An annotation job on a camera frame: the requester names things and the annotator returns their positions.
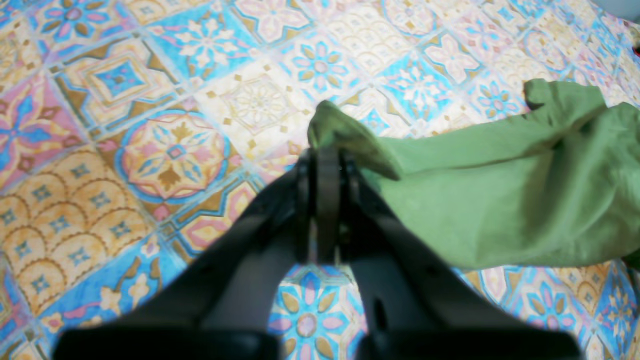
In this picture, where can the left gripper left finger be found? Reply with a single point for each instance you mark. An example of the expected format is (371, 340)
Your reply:
(219, 307)

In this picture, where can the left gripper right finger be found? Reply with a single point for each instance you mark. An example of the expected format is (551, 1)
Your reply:
(416, 307)

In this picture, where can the green t-shirt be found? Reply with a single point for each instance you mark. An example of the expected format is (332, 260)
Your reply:
(557, 186)

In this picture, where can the patterned tablecloth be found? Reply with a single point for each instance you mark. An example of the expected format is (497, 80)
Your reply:
(134, 132)

